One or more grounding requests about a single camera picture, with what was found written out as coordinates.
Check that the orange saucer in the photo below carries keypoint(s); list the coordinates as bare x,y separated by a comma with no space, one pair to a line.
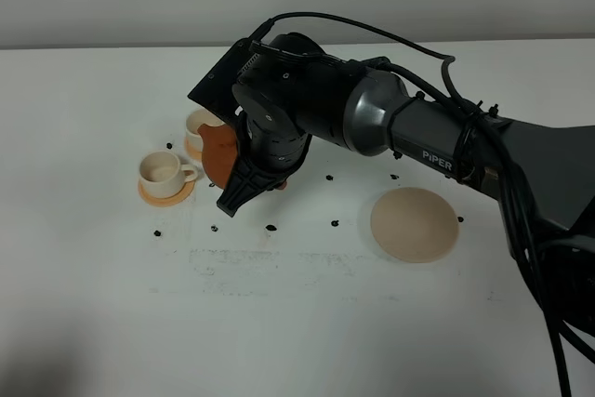
162,201
192,152

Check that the brown clay teapot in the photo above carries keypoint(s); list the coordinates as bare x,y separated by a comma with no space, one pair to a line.
219,152

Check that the beige round teapot coaster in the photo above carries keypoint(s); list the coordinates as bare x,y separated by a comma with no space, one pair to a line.
414,225

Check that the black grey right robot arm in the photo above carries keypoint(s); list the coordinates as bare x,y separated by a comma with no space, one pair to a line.
277,97

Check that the white teacup rear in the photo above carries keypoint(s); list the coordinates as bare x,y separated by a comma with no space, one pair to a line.
193,123

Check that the white teacup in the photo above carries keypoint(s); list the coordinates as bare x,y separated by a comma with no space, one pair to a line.
193,123
162,174

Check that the white teacup front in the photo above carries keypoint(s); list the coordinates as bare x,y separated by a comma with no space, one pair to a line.
162,174

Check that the orange saucer rear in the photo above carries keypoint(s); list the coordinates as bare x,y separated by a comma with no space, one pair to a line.
192,152

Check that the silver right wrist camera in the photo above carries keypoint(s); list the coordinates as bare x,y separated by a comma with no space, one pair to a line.
214,92

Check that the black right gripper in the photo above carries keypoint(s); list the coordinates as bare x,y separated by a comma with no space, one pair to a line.
270,145

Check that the orange saucer front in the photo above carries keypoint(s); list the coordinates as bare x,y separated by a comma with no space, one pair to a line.
162,201

